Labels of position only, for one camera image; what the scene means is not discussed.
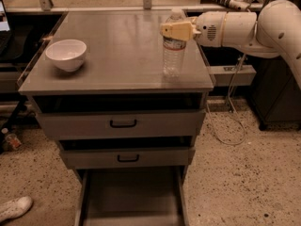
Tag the black top drawer handle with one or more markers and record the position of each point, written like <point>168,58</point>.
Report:
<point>122,124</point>

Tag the dark cabinet at right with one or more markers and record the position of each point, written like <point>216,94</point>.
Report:
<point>274,94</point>

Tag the bottom open grey drawer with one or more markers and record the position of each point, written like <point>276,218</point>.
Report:
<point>132,197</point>

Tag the top grey drawer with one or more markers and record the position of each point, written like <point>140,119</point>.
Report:
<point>68,117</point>

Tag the grey drawer cabinet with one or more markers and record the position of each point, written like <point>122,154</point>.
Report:
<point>124,56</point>

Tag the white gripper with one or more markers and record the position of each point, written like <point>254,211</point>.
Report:
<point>208,29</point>

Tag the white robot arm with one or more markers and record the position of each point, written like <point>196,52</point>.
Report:
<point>274,32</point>

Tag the white sneaker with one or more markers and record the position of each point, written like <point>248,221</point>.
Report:
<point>15,208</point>

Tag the black middle drawer handle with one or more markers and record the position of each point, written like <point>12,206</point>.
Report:
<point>128,159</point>

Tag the middle grey drawer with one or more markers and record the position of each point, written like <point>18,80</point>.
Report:
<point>114,153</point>

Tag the bottle on floor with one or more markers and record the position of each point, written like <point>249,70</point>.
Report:
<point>11,139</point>

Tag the clear plastic water bottle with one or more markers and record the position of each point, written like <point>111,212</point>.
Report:
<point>173,54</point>

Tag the white ceramic bowl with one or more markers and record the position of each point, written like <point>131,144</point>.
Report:
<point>67,55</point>

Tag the black drawer handle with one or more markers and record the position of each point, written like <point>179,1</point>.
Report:
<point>122,124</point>
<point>128,159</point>

